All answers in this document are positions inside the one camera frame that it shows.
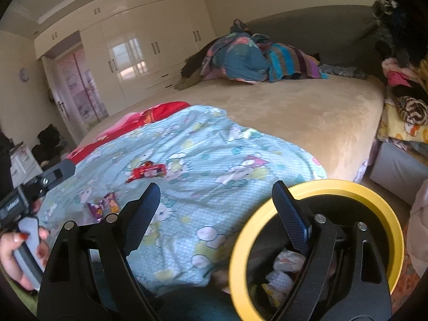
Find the light blue cartoon printed blanket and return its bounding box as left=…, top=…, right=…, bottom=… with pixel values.
left=35, top=105, right=328, bottom=288

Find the grey patterned cloth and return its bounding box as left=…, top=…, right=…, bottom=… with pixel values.
left=318, top=65, right=372, bottom=81

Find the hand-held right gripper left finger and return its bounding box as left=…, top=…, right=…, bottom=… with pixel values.
left=36, top=182, right=162, bottom=321

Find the white drawer unit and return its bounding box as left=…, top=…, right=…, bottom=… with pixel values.
left=10, top=142, right=41, bottom=188

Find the red and pink blanket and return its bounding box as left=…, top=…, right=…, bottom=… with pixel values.
left=65, top=101, right=191, bottom=166

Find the pink and orange candy wrapper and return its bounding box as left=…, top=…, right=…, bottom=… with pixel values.
left=104, top=192, right=120, bottom=215

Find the light pink cloth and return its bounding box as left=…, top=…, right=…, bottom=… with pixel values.
left=410, top=179, right=428, bottom=268

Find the cream glossy wardrobe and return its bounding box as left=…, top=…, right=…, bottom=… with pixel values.
left=33, top=0, right=216, bottom=116

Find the grey storage box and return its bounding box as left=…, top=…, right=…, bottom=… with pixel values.
left=369, top=142, right=428, bottom=206

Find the orange patterned rug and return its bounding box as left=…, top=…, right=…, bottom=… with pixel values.
left=389, top=224, right=428, bottom=308

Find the black bin with yellow rim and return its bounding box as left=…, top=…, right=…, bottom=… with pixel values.
left=229, top=179, right=405, bottom=321

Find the person's left hand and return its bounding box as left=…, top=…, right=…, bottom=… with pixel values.
left=0, top=199, right=51, bottom=291

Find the brown striped knitted cloth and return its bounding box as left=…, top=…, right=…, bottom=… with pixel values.
left=399, top=95, right=428, bottom=126

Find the yellow cartoon blanket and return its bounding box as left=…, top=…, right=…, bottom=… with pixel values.
left=378, top=98, right=428, bottom=149

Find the pink cartoon door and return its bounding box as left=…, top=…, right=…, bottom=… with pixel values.
left=42, top=45, right=111, bottom=131

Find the purple foil wrapper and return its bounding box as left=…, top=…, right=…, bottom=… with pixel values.
left=86, top=201, right=106, bottom=221

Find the striped colourful cloth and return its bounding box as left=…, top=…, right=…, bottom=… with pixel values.
left=267, top=42, right=330, bottom=82

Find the black clothes pile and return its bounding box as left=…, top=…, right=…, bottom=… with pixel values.
left=32, top=124, right=69, bottom=166

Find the black stuffed toy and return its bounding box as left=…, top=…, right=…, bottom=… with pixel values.
left=373, top=0, right=428, bottom=67

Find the dark brown cloth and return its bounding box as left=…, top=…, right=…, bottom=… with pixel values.
left=174, top=48, right=209, bottom=91

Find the teal floral bedding pile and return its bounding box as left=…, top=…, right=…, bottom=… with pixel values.
left=201, top=18, right=273, bottom=82

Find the white tissue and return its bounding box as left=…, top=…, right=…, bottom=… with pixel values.
left=272, top=249, right=306, bottom=271
left=264, top=271, right=295, bottom=295

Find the red snack wrapper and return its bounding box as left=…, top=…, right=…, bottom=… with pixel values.
left=126, top=160, right=167, bottom=184

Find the bed with beige cover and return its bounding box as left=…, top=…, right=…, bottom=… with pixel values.
left=75, top=74, right=387, bottom=183

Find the grey upholstered headboard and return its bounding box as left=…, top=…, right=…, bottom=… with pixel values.
left=242, top=5, right=395, bottom=77

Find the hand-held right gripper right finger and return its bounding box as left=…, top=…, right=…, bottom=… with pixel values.
left=272, top=180, right=392, bottom=321

